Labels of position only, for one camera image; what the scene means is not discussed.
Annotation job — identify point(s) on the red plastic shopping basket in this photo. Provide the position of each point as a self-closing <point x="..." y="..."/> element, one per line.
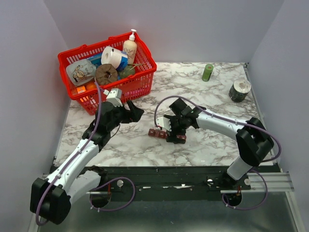
<point x="132" y="87"/>

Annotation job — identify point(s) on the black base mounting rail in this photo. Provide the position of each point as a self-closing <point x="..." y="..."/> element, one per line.
<point x="157" y="184"/>

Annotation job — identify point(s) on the red weekly pill organizer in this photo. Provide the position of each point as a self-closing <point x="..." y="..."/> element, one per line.
<point x="157" y="133"/>

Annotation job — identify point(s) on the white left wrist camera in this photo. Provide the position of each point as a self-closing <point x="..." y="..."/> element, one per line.
<point x="114" y="96"/>

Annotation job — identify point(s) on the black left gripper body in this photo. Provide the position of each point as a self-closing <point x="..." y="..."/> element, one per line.
<point x="120" y="115"/>

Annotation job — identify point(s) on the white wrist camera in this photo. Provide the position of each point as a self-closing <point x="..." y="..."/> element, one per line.
<point x="163" y="122"/>
<point x="114" y="96"/>

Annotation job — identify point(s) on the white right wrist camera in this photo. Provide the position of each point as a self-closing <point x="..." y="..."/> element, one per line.
<point x="163" y="122"/>

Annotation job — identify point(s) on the green leafy vegetable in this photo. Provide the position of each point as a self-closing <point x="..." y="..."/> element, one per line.
<point x="128" y="71"/>

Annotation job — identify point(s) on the small orange box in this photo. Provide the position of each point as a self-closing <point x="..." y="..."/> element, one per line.
<point x="81" y="89"/>

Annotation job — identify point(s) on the orange fruit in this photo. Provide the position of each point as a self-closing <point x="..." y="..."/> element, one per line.
<point x="90" y="85"/>

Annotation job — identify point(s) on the white printed snack bag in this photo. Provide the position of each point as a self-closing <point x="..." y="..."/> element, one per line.
<point x="81" y="72"/>

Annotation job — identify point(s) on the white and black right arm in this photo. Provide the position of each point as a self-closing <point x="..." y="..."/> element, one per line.
<point x="254" y="143"/>

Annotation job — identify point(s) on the aluminium extrusion rail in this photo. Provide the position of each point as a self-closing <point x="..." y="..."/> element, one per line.
<point x="253" y="183"/>

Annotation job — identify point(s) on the blue package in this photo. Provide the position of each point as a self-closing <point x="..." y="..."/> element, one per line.
<point x="95" y="60"/>

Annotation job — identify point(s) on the white pump lotion bottle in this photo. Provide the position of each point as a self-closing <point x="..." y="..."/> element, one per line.
<point x="130" y="47"/>

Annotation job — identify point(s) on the white toilet paper roll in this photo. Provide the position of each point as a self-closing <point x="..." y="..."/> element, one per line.
<point x="118" y="59"/>

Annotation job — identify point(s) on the green cylindrical bottle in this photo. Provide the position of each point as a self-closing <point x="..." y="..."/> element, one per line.
<point x="207" y="72"/>

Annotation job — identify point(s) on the camouflage tape roll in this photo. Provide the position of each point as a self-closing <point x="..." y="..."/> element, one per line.
<point x="239" y="90"/>

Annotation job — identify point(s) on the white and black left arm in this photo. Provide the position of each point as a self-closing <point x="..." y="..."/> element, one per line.
<point x="50" y="200"/>

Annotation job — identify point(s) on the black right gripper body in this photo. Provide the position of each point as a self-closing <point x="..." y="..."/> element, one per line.
<point x="176" y="123"/>

